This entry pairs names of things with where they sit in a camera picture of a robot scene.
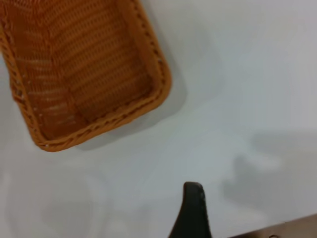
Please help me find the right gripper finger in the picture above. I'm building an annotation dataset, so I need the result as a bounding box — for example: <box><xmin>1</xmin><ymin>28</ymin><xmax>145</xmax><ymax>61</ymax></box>
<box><xmin>168</xmin><ymin>181</ymin><xmax>213</xmax><ymax>238</ymax></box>

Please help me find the orange wicker basket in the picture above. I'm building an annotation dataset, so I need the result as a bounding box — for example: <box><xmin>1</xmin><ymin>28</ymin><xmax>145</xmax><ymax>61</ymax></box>
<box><xmin>0</xmin><ymin>0</ymin><xmax>173</xmax><ymax>152</ymax></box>

